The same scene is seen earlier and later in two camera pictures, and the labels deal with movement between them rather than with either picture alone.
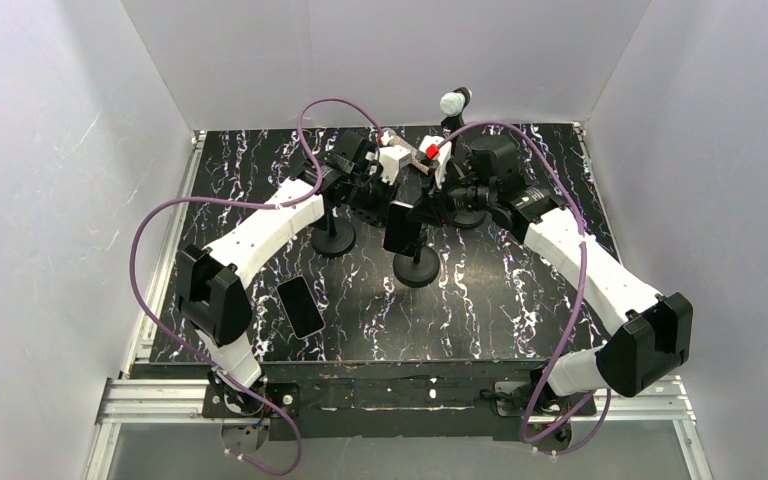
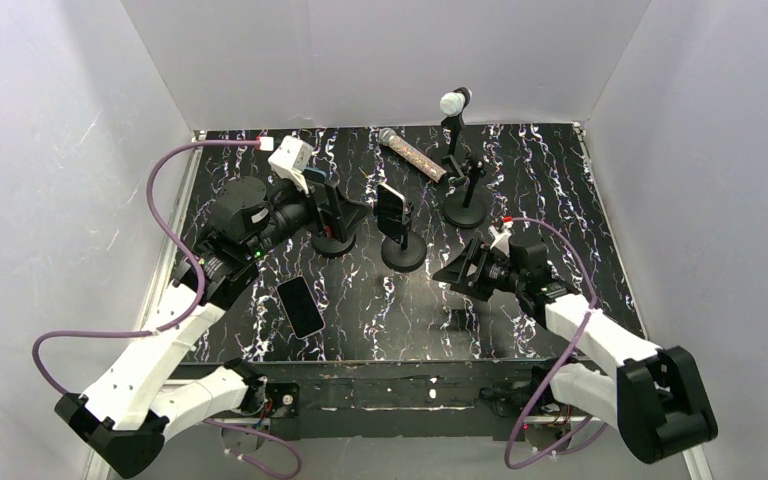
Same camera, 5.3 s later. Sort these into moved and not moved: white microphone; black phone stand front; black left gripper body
Moved: black left gripper body
Not moved: white microphone; black phone stand front
